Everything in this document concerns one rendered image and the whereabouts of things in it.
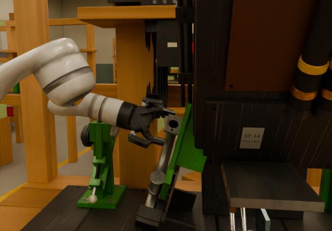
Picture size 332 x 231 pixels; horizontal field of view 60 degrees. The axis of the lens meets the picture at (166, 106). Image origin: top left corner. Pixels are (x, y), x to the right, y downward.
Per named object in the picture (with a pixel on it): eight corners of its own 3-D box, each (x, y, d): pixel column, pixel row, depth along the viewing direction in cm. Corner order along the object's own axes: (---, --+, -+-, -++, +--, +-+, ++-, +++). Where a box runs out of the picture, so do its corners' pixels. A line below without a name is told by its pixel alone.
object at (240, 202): (323, 218, 50) (325, 202, 49) (228, 213, 52) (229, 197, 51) (269, 150, 88) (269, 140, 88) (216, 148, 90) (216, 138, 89)
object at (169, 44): (209, 67, 91) (210, 18, 89) (156, 66, 93) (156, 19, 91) (208, 66, 103) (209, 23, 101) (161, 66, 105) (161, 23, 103)
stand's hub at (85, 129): (87, 149, 94) (86, 127, 93) (78, 149, 94) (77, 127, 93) (95, 143, 101) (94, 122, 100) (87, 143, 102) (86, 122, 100)
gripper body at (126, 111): (112, 118, 75) (146, 128, 74) (123, 94, 80) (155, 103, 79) (113, 132, 81) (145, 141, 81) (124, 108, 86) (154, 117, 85)
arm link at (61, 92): (90, 100, 75) (73, 72, 74) (104, 83, 50) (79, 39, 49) (57, 118, 72) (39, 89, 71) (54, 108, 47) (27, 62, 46)
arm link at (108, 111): (126, 115, 89) (107, 109, 90) (126, 93, 80) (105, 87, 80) (116, 139, 84) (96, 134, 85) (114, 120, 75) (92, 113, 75)
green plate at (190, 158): (196, 193, 70) (221, 112, 66) (164, 183, 71) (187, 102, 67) (196, 175, 82) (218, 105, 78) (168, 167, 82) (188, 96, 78)
